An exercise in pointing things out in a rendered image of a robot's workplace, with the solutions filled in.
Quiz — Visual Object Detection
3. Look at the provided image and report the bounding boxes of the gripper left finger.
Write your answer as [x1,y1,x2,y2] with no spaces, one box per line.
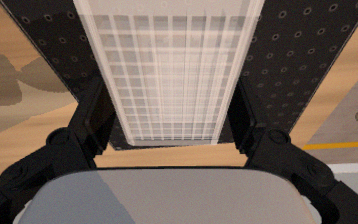
[0,76,116,224]

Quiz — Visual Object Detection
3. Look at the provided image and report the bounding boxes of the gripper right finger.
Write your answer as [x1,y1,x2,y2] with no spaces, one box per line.
[227,76,358,224]

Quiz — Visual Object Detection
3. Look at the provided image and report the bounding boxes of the dark grey perforated breadboard plate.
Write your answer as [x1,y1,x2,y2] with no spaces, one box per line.
[0,0,358,151]

